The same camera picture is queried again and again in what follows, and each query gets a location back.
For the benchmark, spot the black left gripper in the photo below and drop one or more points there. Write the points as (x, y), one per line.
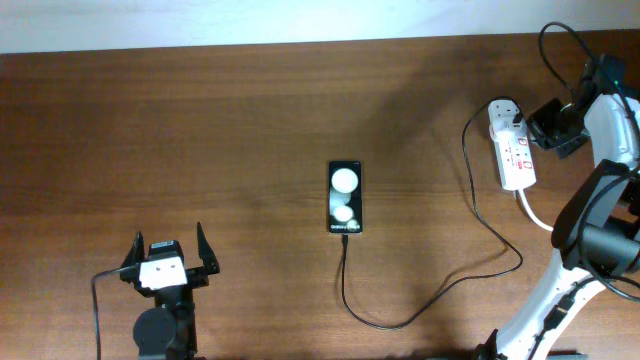
(198, 275)

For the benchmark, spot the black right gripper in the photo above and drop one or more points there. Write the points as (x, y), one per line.
(535, 121)

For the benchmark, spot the black samsung galaxy phone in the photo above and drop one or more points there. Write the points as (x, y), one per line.
(345, 202)

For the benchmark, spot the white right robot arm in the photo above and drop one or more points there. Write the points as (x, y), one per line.
(592, 249)

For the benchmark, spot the white usb charger adapter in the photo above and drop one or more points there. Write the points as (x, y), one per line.
(506, 126)

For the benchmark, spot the white power strip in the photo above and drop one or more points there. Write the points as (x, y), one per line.
(514, 159)

